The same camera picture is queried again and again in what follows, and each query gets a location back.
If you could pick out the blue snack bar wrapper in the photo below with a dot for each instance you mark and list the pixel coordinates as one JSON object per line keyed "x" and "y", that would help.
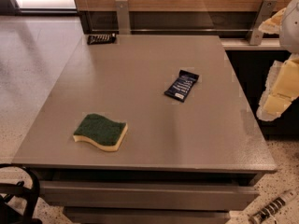
{"x": 181, "y": 87}

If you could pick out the striped tube on floor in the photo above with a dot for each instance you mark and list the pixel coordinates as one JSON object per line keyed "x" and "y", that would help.
{"x": 269, "y": 210}

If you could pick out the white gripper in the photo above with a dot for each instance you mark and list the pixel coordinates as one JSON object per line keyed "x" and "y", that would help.
{"x": 290, "y": 28}

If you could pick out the right metal bracket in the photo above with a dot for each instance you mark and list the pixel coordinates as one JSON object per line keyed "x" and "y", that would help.
{"x": 255, "y": 36}

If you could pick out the black chair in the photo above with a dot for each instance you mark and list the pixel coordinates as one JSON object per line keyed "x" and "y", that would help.
{"x": 8, "y": 215}

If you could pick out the left metal bracket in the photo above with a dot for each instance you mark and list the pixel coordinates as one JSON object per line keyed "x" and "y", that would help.
{"x": 123, "y": 17}

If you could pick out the grey table drawer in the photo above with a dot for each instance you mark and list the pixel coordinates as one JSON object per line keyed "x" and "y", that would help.
{"x": 162, "y": 196}

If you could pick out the green and yellow sponge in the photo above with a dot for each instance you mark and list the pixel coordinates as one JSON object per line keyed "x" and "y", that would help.
{"x": 101, "y": 132}

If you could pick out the metal bracket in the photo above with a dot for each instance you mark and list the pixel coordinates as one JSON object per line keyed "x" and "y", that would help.
{"x": 255, "y": 36}
{"x": 123, "y": 17}

